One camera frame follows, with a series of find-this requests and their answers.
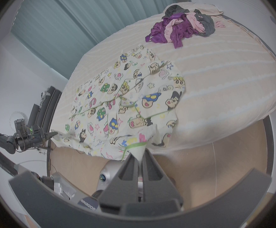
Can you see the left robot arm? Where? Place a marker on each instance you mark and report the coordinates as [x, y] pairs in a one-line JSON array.
[[12, 144]]

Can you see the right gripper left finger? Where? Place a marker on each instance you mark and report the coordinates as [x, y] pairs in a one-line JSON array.
[[119, 186]]

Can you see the pile of clothes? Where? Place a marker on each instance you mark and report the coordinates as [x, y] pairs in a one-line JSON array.
[[176, 30]]

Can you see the cream pillow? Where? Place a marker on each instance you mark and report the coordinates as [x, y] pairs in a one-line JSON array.
[[206, 8]]

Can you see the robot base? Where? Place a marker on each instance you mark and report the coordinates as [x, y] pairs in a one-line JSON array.
[[109, 172]]

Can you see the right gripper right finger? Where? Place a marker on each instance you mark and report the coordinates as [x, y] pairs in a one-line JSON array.
[[159, 186]]

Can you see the bed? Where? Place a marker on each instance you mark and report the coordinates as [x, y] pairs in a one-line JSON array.
[[223, 79]]

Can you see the grey garment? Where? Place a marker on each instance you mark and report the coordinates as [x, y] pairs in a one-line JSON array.
[[45, 95]]

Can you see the black chest of drawers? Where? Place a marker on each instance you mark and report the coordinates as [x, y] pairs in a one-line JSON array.
[[44, 110]]

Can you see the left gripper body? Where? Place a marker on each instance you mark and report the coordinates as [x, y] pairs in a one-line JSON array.
[[40, 138]]

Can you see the white printed pyjama top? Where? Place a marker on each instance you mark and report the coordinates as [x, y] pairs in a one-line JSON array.
[[128, 98]]

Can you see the blue-green curtain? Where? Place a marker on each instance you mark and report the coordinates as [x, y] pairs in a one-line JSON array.
[[69, 32]]

